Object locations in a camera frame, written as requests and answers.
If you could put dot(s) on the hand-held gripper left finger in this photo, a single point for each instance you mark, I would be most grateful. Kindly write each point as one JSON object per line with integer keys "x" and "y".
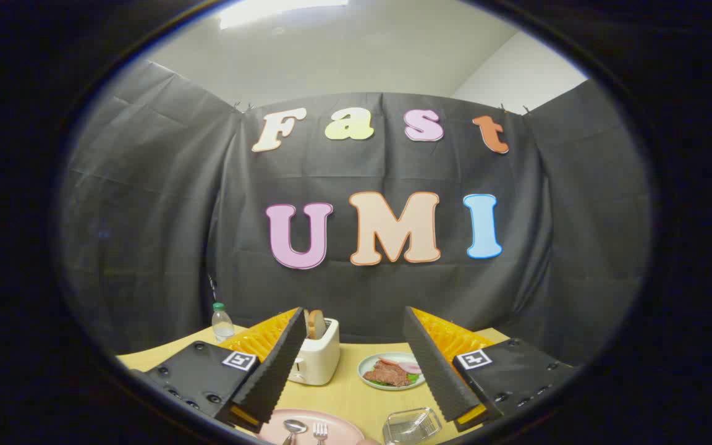
{"x": 282, "y": 358}

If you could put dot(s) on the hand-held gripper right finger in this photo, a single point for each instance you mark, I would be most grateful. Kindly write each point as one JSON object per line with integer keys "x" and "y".
{"x": 430, "y": 358}

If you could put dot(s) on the pink ham slice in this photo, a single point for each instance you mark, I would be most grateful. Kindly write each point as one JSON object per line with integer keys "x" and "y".
{"x": 410, "y": 368}

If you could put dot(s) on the green lettuce leaf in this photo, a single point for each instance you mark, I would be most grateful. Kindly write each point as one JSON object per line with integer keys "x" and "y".
{"x": 415, "y": 378}

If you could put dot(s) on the white toaster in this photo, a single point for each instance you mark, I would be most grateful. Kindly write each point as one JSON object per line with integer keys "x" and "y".
{"x": 319, "y": 361}

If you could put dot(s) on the red tomato slice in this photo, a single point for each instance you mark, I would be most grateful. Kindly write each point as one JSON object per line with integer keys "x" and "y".
{"x": 388, "y": 361}

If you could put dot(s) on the brown meat slices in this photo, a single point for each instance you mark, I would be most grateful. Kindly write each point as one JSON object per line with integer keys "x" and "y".
{"x": 388, "y": 374}

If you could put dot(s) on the pale green plate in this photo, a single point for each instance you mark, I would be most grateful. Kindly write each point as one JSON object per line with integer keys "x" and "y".
{"x": 365, "y": 374}

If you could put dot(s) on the clear water bottle green cap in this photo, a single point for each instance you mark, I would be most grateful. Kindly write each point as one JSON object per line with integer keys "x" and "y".
{"x": 222, "y": 324}

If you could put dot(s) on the pink plate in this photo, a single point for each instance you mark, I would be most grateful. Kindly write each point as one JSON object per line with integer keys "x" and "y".
{"x": 337, "y": 426}

